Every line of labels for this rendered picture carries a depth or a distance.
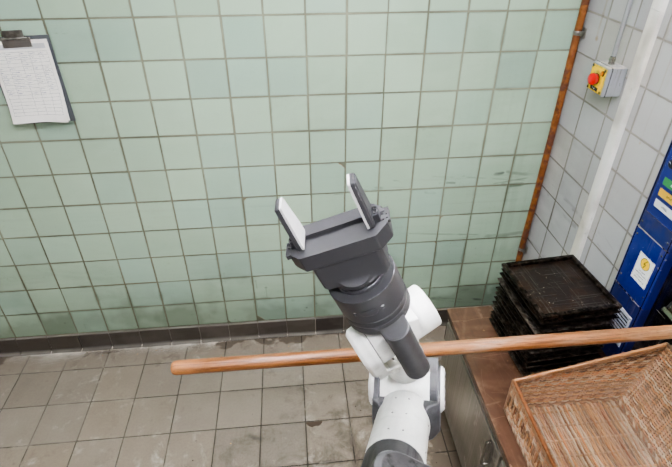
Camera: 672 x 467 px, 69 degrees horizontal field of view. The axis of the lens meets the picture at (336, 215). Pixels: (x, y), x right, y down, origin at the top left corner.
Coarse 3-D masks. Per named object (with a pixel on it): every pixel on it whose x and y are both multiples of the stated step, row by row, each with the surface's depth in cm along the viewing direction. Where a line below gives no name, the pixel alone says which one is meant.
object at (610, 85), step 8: (600, 64) 170; (608, 64) 170; (616, 64) 170; (592, 72) 175; (600, 72) 170; (608, 72) 167; (616, 72) 167; (624, 72) 167; (600, 80) 170; (608, 80) 168; (616, 80) 168; (592, 88) 175; (600, 88) 171; (608, 88) 170; (616, 88) 170; (600, 96) 171; (608, 96) 171; (616, 96) 172
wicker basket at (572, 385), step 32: (640, 352) 152; (512, 384) 154; (544, 384) 156; (576, 384) 158; (608, 384) 159; (640, 384) 158; (512, 416) 156; (544, 416) 160; (576, 416) 160; (608, 416) 160; (640, 416) 156; (544, 448) 136; (576, 448) 151; (608, 448) 151; (640, 448) 150
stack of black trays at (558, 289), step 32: (512, 288) 174; (544, 288) 169; (576, 288) 169; (512, 320) 177; (544, 320) 158; (576, 320) 161; (608, 320) 163; (512, 352) 177; (544, 352) 165; (576, 352) 171
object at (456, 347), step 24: (528, 336) 107; (552, 336) 107; (576, 336) 107; (600, 336) 107; (624, 336) 107; (648, 336) 108; (192, 360) 102; (216, 360) 102; (240, 360) 102; (264, 360) 102; (288, 360) 102; (312, 360) 103; (336, 360) 103; (360, 360) 104
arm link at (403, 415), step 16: (368, 384) 86; (384, 400) 83; (400, 400) 81; (416, 400) 82; (384, 416) 77; (400, 416) 76; (416, 416) 77; (432, 416) 81; (384, 432) 72; (400, 432) 72; (416, 432) 73; (432, 432) 82; (416, 448) 70
